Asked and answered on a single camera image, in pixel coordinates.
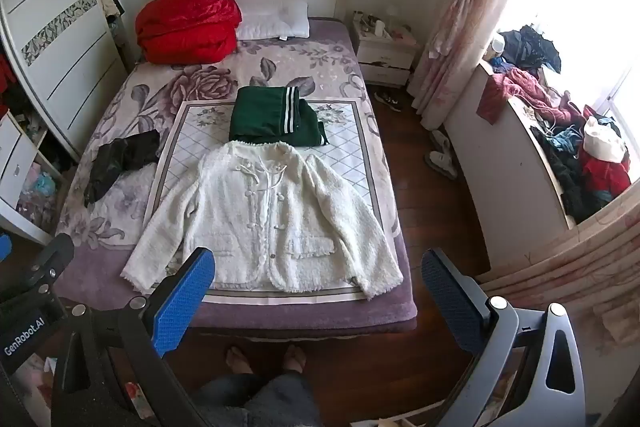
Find white fuzzy jacket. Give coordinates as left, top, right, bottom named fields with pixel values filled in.
left=120, top=141, right=405, bottom=299

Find person's foot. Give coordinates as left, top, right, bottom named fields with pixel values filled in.
left=283, top=344, right=309, bottom=374
left=225, top=345, right=257, bottom=377

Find colourful hanging clothes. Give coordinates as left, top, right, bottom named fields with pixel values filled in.
left=477, top=24, right=635, bottom=226

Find pink floral curtain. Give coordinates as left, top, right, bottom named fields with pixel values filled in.
left=407, top=0, right=540, bottom=131
left=474, top=177, right=640, bottom=358

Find white wardrobe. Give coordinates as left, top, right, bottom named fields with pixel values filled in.
left=0, top=0, right=132, bottom=164

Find folded green striped garment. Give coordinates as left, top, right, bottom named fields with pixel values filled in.
left=228, top=86, right=330, bottom=148

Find quilted floral mat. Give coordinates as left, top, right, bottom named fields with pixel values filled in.
left=145, top=99, right=388, bottom=305

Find white nightstand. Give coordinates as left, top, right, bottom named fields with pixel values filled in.
left=350, top=19, right=421, bottom=88

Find white shelf unit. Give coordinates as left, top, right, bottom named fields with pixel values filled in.
left=0, top=111, right=67, bottom=244

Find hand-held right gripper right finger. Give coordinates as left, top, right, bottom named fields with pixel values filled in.
left=421, top=248, right=587, bottom=427

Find white pillow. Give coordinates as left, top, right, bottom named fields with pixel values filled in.
left=235, top=0, right=311, bottom=42

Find person's dark trousers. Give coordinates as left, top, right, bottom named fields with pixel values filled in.
left=191, top=369, right=322, bottom=427

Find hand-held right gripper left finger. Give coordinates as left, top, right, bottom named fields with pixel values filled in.
left=50, top=247, right=217, bottom=427

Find purple floral blanket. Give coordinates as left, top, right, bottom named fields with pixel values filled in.
left=52, top=18, right=418, bottom=333

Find white low cabinet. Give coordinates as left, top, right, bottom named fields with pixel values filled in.
left=444, top=62, right=640, bottom=279

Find black garment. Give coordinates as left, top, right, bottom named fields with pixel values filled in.
left=83, top=129, right=161, bottom=208

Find person's left foot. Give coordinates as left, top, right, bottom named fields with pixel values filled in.
left=225, top=345, right=257, bottom=377

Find red quilt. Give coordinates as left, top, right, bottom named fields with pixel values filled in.
left=135, top=0, right=243, bottom=65

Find person's right foot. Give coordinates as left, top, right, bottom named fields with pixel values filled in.
left=283, top=344, right=309, bottom=374

